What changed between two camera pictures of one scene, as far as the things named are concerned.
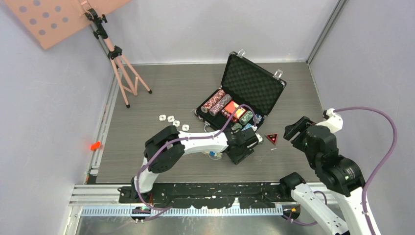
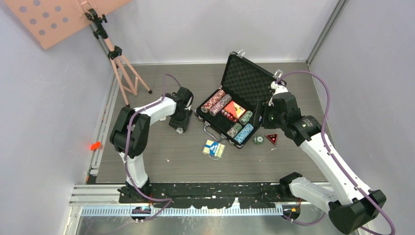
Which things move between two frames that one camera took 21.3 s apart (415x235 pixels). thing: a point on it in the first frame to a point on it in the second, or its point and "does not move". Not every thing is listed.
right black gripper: (299, 125) to (258, 111)
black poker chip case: (249, 88) does not move
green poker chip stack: (245, 117) does not move
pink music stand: (50, 21) does not move
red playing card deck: (231, 107) does not move
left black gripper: (236, 160) to (184, 124)
